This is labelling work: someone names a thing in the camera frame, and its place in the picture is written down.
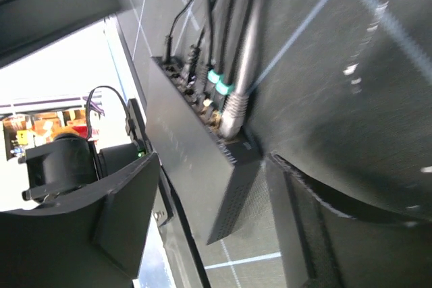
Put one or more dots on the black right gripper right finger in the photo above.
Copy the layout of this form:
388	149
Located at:
329	239

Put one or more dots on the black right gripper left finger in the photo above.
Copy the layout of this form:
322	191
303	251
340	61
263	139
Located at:
93	237

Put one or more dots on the black grid mat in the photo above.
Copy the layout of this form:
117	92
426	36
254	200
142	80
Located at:
320	60

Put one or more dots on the black network switch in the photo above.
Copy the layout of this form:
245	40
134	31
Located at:
212	177

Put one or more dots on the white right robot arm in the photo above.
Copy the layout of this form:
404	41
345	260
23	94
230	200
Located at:
374	159

